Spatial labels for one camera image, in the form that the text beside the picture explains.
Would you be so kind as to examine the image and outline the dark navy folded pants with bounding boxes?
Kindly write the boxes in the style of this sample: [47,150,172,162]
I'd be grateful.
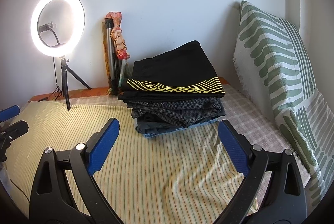
[135,99,225,138]

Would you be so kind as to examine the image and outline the white ring light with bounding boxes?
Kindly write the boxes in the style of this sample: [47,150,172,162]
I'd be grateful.
[30,0,85,58]

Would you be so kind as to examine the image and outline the folded tripod with colourful scarf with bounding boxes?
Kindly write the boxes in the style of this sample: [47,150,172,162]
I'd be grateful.
[104,12,130,95]

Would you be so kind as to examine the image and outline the light blue folded jeans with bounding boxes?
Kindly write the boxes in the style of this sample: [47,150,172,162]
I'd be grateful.
[141,117,223,138]

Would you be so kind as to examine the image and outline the pink checked bed cover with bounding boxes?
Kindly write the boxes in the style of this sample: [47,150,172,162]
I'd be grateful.
[70,83,311,214]

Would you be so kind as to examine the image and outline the black ring light tripod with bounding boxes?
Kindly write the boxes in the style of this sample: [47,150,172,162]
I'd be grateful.
[60,56,92,111]

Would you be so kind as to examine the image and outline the green white patterned pillow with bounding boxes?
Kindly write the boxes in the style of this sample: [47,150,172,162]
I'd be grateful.
[234,1,333,206]

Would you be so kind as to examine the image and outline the yellow striped blanket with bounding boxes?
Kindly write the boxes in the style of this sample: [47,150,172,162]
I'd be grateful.
[6,101,243,223]

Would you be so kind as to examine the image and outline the grey tweed folded pants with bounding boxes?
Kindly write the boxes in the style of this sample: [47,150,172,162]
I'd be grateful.
[126,97,225,131]

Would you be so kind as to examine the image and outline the black pants with yellow pattern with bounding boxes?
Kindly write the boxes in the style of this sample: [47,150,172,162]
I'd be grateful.
[118,40,225,102]

